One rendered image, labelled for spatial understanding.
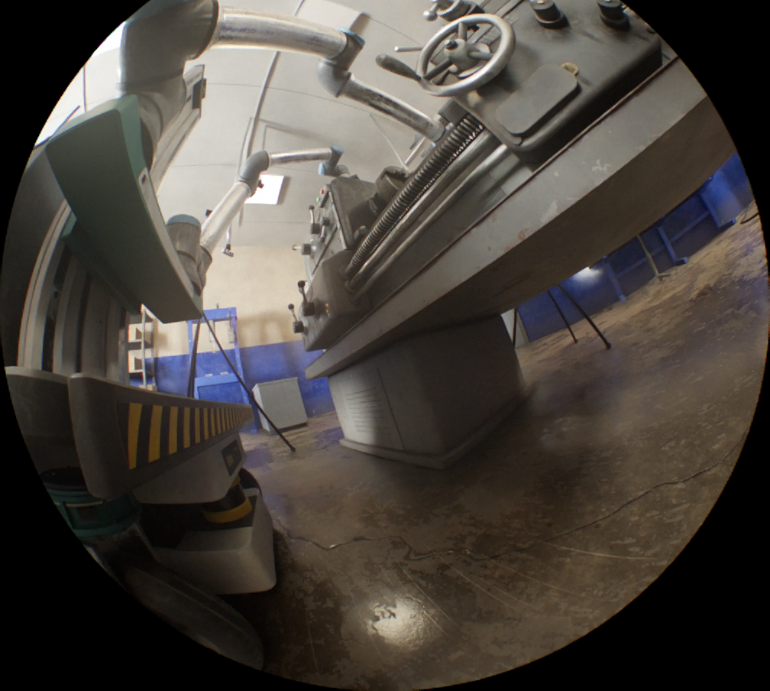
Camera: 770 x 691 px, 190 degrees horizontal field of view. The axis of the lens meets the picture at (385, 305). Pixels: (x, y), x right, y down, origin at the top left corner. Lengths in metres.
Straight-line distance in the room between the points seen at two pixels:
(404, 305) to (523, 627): 0.55
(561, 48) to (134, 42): 0.65
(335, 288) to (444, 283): 0.53
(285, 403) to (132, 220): 2.39
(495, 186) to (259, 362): 3.90
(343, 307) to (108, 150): 0.78
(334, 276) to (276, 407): 1.96
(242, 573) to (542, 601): 0.33
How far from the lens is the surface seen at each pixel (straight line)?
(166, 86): 0.56
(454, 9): 0.61
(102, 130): 0.40
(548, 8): 0.51
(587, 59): 0.46
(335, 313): 0.81
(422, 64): 0.51
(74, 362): 0.61
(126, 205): 0.46
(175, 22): 0.54
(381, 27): 3.24
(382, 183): 1.09
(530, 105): 0.39
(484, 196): 0.58
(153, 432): 0.16
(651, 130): 0.37
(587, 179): 0.33
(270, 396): 2.61
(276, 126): 3.40
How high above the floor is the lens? 0.30
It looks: 17 degrees up
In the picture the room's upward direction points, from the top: 18 degrees counter-clockwise
